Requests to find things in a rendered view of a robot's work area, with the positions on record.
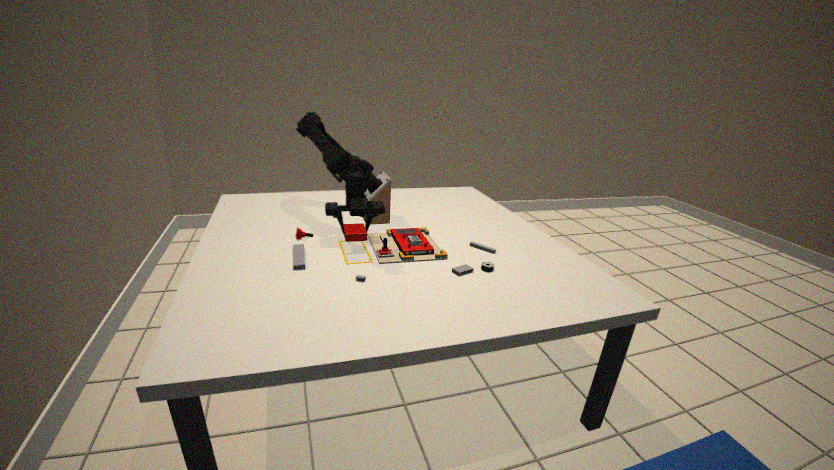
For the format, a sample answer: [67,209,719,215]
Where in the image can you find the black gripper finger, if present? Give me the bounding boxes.
[365,213,378,231]
[332,214,344,234]

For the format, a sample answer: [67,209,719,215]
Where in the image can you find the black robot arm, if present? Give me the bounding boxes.
[296,112,383,217]

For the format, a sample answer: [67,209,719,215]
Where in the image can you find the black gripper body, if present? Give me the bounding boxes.
[325,187,385,216]

